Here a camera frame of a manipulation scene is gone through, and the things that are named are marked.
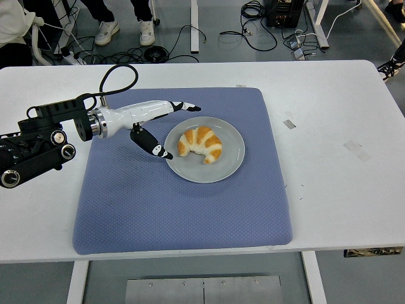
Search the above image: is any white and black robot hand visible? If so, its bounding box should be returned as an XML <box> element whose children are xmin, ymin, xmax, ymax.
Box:
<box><xmin>103</xmin><ymin>99</ymin><xmax>203</xmax><ymax>160</ymax></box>

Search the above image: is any golden croissant bread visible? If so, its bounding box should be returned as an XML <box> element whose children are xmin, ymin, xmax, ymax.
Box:
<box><xmin>177</xmin><ymin>125</ymin><xmax>223</xmax><ymax>165</ymax></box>

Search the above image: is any grey round plate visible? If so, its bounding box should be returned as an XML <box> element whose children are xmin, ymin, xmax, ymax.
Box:
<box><xmin>163</xmin><ymin>116</ymin><xmax>246</xmax><ymax>184</ymax></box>

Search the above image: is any white power strip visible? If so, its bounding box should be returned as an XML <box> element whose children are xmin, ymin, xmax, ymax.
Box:
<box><xmin>61</xmin><ymin>51</ymin><xmax>87</xmax><ymax>67</ymax></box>

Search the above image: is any person with white shoes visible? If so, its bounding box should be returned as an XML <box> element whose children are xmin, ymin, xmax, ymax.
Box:
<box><xmin>78</xmin><ymin>0</ymin><xmax>156</xmax><ymax>47</ymax></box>

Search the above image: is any blue quilted mat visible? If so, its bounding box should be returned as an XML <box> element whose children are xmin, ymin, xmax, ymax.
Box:
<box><xmin>72</xmin><ymin>87</ymin><xmax>294</xmax><ymax>256</ymax></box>

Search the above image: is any white desk leg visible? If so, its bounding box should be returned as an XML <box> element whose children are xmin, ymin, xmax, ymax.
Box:
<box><xmin>189</xmin><ymin>0</ymin><xmax>200</xmax><ymax>54</ymax></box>
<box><xmin>311</xmin><ymin>0</ymin><xmax>330</xmax><ymax>49</ymax></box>

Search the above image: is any person seated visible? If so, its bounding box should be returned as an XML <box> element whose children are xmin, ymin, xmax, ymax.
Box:
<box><xmin>0</xmin><ymin>0</ymin><xmax>45</xmax><ymax>68</ymax></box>

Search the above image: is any black equipment box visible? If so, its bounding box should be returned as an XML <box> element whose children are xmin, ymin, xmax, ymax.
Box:
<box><xmin>265</xmin><ymin>0</ymin><xmax>306</xmax><ymax>29</ymax></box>

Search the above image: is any white table leg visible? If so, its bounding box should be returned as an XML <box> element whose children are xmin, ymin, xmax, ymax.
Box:
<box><xmin>65</xmin><ymin>260</ymin><xmax>90</xmax><ymax>304</ymax></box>
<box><xmin>300</xmin><ymin>250</ymin><xmax>328</xmax><ymax>304</ymax></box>

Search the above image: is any grey metal plate with screws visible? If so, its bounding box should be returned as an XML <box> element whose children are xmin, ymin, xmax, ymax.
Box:
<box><xmin>125</xmin><ymin>275</ymin><xmax>283</xmax><ymax>304</ymax></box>

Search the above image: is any large clear tape piece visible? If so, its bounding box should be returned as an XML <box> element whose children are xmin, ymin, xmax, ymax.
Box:
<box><xmin>343</xmin><ymin>140</ymin><xmax>371</xmax><ymax>163</ymax></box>

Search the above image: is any person with black shoe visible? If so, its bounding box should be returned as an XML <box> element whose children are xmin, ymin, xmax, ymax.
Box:
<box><xmin>377</xmin><ymin>37</ymin><xmax>405</xmax><ymax>84</ymax></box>

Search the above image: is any person with dark shoe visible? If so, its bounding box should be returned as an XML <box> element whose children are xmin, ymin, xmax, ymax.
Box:
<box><xmin>383</xmin><ymin>0</ymin><xmax>405</xmax><ymax>23</ymax></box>

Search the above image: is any coiled black cable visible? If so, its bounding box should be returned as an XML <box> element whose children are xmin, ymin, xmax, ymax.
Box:
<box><xmin>144</xmin><ymin>45</ymin><xmax>167</xmax><ymax>63</ymax></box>

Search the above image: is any long looped black cable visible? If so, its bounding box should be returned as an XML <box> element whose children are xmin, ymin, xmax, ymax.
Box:
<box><xmin>219</xmin><ymin>0</ymin><xmax>278</xmax><ymax>51</ymax></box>

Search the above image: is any metal bracket under table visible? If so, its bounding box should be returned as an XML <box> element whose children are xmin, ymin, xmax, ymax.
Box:
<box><xmin>344</xmin><ymin>246</ymin><xmax>404</xmax><ymax>258</ymax></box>

